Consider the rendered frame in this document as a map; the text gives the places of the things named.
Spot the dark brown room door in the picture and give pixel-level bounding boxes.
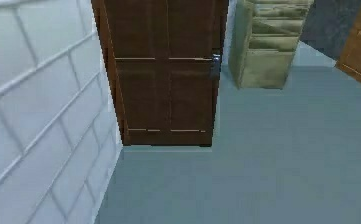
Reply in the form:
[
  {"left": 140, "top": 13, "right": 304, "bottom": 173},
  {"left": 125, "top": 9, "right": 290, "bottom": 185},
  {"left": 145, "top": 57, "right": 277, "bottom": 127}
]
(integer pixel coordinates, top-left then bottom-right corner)
[{"left": 90, "top": 0, "right": 230, "bottom": 148}]

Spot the orange brown wooden cupboard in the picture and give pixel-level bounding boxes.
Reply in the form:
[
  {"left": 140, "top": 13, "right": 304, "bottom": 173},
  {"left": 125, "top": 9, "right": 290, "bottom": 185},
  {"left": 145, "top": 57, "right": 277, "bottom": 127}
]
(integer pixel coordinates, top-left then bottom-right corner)
[{"left": 334, "top": 0, "right": 361, "bottom": 90}]

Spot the dark metal door handle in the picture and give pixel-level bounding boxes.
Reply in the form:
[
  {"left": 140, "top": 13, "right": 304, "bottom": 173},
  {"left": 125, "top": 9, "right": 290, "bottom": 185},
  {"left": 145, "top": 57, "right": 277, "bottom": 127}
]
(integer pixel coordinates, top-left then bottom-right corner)
[{"left": 209, "top": 53, "right": 222, "bottom": 80}]

